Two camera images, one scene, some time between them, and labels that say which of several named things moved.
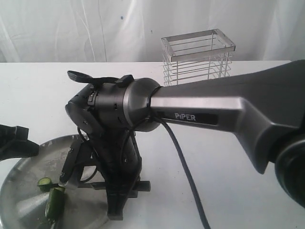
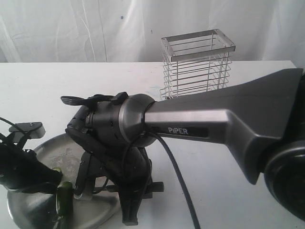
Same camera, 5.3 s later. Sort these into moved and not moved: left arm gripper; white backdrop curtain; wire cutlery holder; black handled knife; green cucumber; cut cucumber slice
Moved: black handled knife; green cucumber; left arm gripper; cut cucumber slice
Not moved: white backdrop curtain; wire cutlery holder
